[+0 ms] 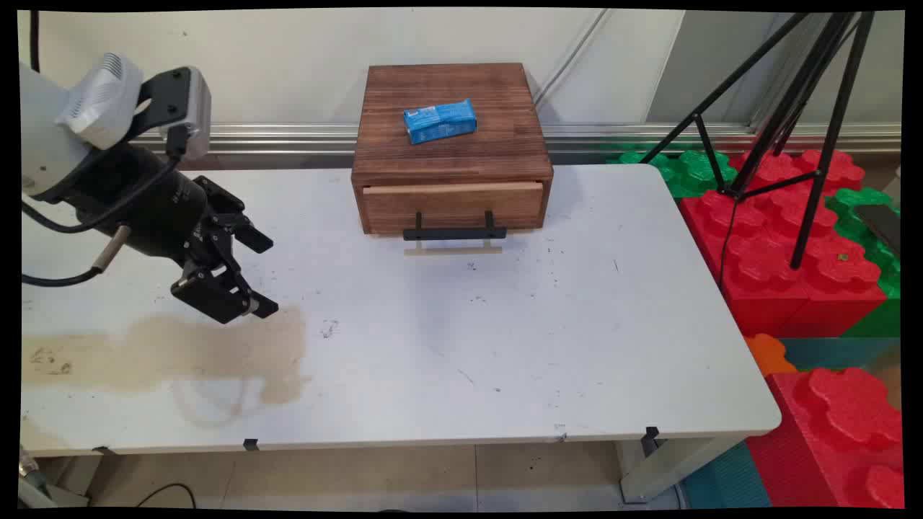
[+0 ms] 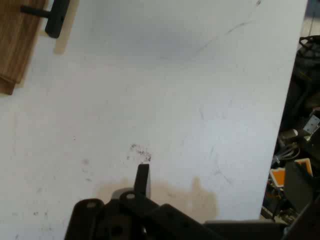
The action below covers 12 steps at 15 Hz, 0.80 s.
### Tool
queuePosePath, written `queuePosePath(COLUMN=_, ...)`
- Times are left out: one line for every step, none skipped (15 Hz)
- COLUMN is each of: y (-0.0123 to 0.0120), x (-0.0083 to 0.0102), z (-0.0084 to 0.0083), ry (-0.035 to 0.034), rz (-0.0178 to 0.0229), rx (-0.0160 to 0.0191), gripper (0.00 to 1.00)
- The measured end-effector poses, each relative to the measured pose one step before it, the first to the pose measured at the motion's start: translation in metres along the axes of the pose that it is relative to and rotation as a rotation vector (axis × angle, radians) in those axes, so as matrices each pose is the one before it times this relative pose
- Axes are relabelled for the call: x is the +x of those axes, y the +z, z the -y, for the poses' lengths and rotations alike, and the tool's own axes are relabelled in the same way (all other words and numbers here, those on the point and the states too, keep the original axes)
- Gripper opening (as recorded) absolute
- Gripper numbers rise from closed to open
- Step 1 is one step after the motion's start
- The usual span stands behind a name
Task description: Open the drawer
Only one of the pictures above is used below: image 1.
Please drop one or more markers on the red foam block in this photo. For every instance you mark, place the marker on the red foam block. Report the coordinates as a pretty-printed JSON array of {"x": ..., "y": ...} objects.
[
  {"x": 779, "y": 245},
  {"x": 844, "y": 432}
]

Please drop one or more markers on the dark flat slab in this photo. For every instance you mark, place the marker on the dark flat slab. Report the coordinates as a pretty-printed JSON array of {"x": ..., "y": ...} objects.
[{"x": 881, "y": 225}]

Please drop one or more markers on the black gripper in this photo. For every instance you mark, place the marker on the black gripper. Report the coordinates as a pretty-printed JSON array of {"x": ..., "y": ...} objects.
[{"x": 144, "y": 209}]

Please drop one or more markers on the teal foam block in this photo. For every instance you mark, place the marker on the teal foam block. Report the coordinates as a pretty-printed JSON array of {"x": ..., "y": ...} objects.
[
  {"x": 829, "y": 353},
  {"x": 725, "y": 479}
]

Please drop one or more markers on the green foam block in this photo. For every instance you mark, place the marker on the green foam block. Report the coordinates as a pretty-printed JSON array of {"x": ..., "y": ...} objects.
[
  {"x": 858, "y": 209},
  {"x": 692, "y": 173}
]

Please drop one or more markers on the aluminium wall rail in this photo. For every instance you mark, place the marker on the aluminium wall rail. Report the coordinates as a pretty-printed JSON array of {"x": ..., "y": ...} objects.
[{"x": 288, "y": 137}]

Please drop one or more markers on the brown wooden drawer cabinet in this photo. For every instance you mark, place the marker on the brown wooden drawer cabinet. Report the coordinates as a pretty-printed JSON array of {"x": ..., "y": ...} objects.
[{"x": 505, "y": 108}]

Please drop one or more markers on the white table leg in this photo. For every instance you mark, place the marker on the white table leg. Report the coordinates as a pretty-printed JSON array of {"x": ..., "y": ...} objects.
[{"x": 663, "y": 468}]

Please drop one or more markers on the orange foam block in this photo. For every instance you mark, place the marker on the orange foam block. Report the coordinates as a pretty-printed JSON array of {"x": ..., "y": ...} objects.
[{"x": 768, "y": 353}]

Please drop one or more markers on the black tripod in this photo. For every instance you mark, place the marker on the black tripod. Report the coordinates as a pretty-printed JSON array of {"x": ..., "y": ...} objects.
[{"x": 836, "y": 122}]

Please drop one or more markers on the white wall conduit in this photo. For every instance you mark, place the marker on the white wall conduit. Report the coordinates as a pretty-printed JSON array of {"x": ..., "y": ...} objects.
[{"x": 574, "y": 54}]

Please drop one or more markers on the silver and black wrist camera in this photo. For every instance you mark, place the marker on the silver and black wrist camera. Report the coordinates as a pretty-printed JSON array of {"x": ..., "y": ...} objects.
[{"x": 191, "y": 101}]

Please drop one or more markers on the blue snack packet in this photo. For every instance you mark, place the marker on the blue snack packet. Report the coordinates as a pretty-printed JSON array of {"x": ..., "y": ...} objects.
[{"x": 440, "y": 121}]

